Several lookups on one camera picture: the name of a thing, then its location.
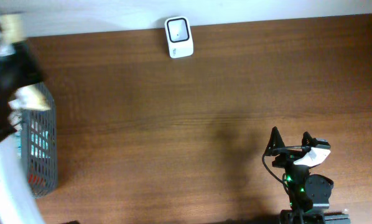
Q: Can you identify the white barcode scanner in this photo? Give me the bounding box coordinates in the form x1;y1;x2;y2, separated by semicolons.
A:
164;16;194;58

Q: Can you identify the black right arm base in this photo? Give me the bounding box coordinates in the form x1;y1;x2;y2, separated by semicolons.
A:
279;210;351;224

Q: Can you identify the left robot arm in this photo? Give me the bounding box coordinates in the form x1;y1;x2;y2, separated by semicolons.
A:
0;13;52;223

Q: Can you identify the grey plastic mesh basket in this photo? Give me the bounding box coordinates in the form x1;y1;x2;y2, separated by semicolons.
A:
17;83;58;198

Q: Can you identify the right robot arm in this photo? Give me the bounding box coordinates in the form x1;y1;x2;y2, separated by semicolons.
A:
263;127;333;213

